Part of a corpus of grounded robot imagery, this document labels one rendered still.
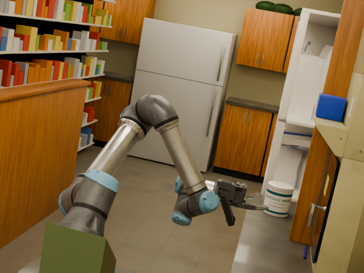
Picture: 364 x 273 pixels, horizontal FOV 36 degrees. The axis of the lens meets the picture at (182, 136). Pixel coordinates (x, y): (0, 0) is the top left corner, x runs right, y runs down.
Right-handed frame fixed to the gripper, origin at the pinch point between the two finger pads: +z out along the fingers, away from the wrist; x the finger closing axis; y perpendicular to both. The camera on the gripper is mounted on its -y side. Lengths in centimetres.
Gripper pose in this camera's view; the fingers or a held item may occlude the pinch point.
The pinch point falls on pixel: (265, 208)
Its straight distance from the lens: 215.7
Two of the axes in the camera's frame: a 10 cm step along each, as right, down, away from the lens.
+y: 1.8, -9.7, -1.9
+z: 9.7, 2.1, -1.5
